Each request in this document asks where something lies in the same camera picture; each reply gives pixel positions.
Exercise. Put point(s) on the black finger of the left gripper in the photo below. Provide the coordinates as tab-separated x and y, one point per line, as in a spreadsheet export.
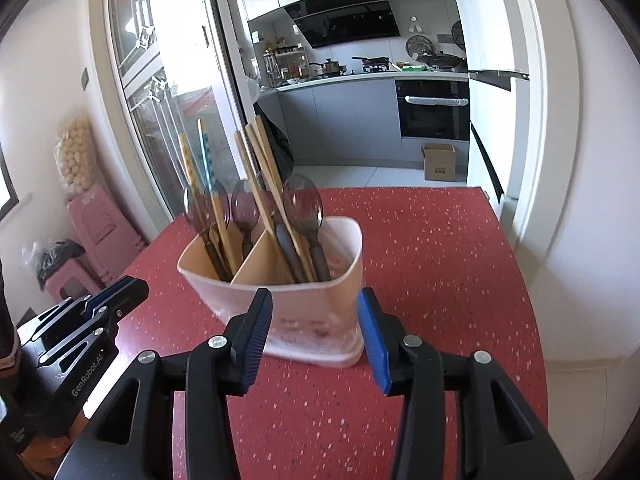
60	321

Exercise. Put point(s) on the cooking pot on stove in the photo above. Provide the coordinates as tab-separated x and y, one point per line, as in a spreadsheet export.
329	68

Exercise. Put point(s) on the bag of pale balls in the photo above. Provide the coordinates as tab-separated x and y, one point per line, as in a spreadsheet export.
75	156

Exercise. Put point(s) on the white refrigerator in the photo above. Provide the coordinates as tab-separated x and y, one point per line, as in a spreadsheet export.
495	49

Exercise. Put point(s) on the pink plastic utensil holder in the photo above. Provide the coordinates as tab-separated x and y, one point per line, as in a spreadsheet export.
315	323

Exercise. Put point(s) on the small pink stool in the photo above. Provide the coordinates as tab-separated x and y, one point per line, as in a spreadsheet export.
72	280

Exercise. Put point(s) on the black wok on stove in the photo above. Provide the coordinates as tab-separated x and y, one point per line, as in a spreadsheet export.
374	65

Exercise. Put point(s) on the black plastic bag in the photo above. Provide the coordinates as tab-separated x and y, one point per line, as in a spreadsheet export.
46	259

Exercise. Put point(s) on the cardboard box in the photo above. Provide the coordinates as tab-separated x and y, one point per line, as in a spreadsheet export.
440	162

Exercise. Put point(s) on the glass sliding door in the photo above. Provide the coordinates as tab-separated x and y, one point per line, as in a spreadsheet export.
176	74

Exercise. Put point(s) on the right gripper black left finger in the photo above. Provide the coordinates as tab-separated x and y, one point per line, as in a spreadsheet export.
130	434

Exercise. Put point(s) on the person's left hand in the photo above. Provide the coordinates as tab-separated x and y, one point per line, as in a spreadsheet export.
29	454

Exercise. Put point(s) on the blue patterned chopstick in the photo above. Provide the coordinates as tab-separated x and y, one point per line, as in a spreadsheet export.
210	182

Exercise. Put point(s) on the built-in black oven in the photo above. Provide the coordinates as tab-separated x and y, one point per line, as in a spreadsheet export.
434	109

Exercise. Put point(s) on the black range hood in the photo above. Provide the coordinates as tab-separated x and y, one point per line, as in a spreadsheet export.
324	23

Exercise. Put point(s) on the yellow patterned chopstick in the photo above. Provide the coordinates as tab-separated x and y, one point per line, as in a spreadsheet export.
189	168

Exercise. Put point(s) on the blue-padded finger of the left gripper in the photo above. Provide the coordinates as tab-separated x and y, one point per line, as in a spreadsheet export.
55	350

